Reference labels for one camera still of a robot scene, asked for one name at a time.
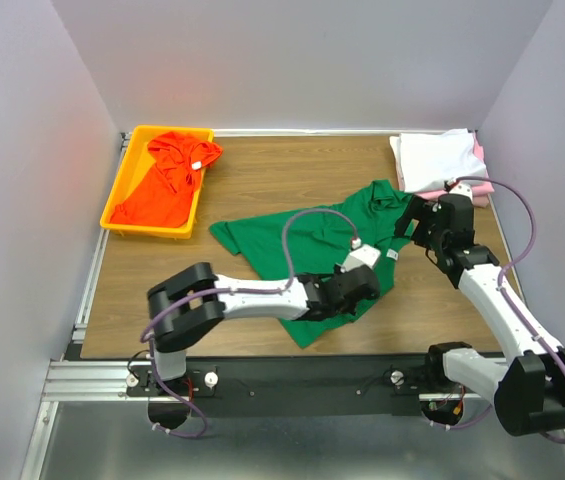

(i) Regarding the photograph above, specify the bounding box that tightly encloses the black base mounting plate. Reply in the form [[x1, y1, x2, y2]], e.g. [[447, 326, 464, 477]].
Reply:
[[64, 344, 508, 419]]

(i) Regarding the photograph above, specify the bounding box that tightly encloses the orange t shirt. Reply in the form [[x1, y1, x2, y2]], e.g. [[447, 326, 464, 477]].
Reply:
[[109, 130, 224, 229]]

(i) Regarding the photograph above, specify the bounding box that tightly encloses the yellow plastic bin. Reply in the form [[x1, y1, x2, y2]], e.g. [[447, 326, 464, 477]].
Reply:
[[99, 124, 216, 240]]

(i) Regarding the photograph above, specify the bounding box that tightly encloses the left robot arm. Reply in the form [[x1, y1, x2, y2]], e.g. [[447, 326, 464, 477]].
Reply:
[[141, 262, 380, 395]]

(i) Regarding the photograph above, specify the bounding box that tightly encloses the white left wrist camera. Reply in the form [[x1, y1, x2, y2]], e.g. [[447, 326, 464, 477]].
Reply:
[[340, 244, 381, 272]]

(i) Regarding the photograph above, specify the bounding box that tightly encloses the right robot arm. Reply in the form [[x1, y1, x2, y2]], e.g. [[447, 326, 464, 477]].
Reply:
[[395, 193, 565, 441]]

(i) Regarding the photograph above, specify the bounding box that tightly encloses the white folded t shirt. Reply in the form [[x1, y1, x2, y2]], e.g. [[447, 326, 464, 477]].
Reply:
[[389, 129, 487, 193]]

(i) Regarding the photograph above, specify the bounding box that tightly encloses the pink folded t shirt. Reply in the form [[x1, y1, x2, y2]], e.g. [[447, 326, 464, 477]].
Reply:
[[394, 133, 494, 208]]

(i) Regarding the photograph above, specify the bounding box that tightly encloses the green t shirt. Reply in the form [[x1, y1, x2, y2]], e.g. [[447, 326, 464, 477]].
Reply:
[[209, 178, 418, 350]]

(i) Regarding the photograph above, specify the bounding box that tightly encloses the aluminium frame rail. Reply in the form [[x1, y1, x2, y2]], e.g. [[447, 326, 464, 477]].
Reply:
[[41, 132, 136, 401]]

